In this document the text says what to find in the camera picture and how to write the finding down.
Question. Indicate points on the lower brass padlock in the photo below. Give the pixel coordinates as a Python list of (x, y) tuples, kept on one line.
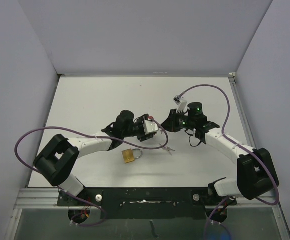
[(130, 155)]

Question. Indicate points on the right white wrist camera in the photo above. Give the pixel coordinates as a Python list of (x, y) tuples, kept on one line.
[(181, 103)]

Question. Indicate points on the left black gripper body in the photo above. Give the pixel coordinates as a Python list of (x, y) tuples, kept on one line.
[(136, 129)]

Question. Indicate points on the silver key bunch on table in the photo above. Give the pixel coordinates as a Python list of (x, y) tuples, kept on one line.
[(167, 149)]

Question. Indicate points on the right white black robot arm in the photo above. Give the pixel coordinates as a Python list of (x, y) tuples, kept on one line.
[(255, 172)]

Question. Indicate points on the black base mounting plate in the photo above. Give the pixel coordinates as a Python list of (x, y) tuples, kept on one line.
[(140, 203)]

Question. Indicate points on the aluminium frame rail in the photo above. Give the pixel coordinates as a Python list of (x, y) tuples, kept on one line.
[(277, 210)]

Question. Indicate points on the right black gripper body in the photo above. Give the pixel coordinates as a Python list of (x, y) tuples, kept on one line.
[(186, 123)]

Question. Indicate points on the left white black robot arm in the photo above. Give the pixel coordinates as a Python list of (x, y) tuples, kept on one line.
[(56, 160)]

